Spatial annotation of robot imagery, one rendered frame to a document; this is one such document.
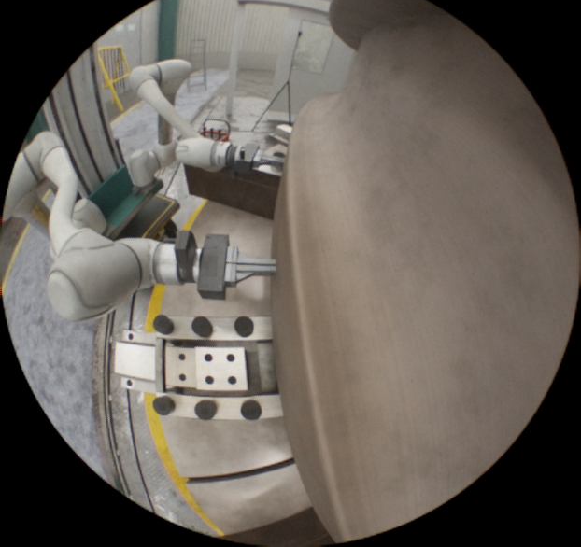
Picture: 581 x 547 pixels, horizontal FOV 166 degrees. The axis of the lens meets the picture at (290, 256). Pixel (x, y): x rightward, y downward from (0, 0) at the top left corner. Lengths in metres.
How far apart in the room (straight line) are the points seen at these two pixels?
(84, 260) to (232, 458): 1.04
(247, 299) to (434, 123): 1.05
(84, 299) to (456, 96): 0.50
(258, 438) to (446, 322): 0.99
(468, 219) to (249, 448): 1.13
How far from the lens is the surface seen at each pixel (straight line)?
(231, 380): 0.51
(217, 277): 0.38
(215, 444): 1.13
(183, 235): 0.36
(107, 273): 0.32
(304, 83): 4.07
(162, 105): 0.93
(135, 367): 1.03
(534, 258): 0.20
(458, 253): 0.23
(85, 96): 1.39
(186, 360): 0.61
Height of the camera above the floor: 1.34
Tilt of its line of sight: 56 degrees down
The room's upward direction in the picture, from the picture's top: 20 degrees clockwise
